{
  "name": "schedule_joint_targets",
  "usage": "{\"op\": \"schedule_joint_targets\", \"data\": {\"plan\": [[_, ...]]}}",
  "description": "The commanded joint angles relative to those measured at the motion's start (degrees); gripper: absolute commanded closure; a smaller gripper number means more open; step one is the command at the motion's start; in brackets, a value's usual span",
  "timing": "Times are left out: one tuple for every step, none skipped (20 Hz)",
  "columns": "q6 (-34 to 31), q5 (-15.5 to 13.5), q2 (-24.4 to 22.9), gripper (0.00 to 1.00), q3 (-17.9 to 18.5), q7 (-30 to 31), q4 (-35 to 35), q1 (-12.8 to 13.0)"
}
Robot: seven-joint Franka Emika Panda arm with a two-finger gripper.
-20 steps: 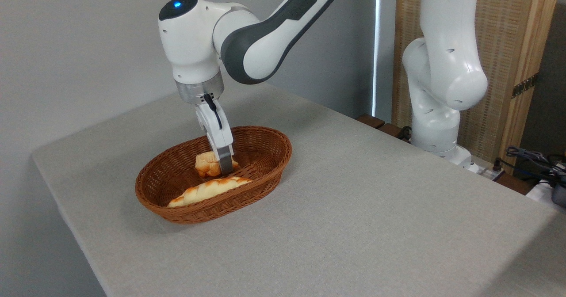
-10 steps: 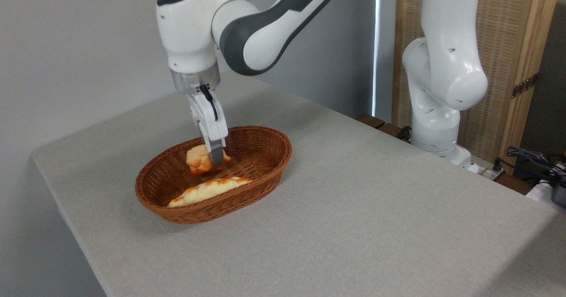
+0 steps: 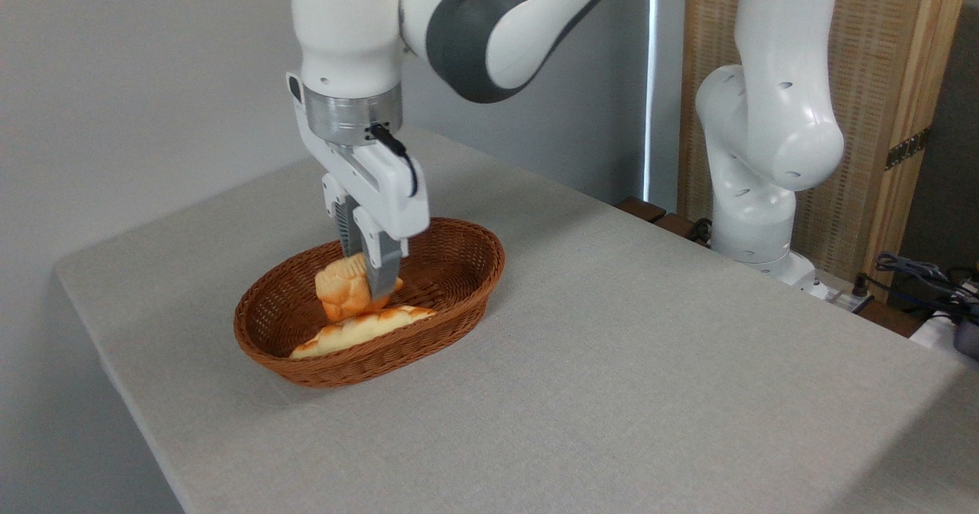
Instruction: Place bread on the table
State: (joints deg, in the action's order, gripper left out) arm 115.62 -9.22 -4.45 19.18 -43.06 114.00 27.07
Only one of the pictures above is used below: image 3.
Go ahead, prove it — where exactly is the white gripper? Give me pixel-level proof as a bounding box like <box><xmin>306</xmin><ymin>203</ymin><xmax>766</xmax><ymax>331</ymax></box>
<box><xmin>287</xmin><ymin>73</ymin><xmax>431</xmax><ymax>301</ymax></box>

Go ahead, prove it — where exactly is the round bread bun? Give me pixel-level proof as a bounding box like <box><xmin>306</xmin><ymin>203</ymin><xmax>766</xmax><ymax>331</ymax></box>
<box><xmin>314</xmin><ymin>252</ymin><xmax>405</xmax><ymax>324</ymax></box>

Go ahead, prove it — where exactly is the long bread loaf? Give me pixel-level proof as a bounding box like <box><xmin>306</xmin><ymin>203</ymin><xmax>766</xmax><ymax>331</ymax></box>
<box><xmin>289</xmin><ymin>304</ymin><xmax>437</xmax><ymax>360</ymax></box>

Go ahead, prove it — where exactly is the brown wicker oval basket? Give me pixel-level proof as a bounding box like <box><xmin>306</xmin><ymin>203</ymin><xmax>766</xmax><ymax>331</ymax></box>
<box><xmin>233</xmin><ymin>218</ymin><xmax>506</xmax><ymax>389</ymax></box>

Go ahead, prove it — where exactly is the grey fabric tablecloth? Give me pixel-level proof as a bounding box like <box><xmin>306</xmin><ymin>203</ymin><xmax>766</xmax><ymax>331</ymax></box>
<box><xmin>54</xmin><ymin>124</ymin><xmax>979</xmax><ymax>514</ymax></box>

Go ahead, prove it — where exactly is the dark metal screen hinge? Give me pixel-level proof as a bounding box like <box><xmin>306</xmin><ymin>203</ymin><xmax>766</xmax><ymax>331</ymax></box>
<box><xmin>885</xmin><ymin>126</ymin><xmax>933</xmax><ymax>172</ymax></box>

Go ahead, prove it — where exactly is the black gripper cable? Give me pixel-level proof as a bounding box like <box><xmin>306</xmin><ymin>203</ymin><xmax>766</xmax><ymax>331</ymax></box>
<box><xmin>366</xmin><ymin>122</ymin><xmax>420</xmax><ymax>198</ymax></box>

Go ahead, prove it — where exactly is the bundle of dark cables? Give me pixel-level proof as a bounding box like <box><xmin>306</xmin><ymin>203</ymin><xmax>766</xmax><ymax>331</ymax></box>
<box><xmin>874</xmin><ymin>252</ymin><xmax>979</xmax><ymax>324</ymax></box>

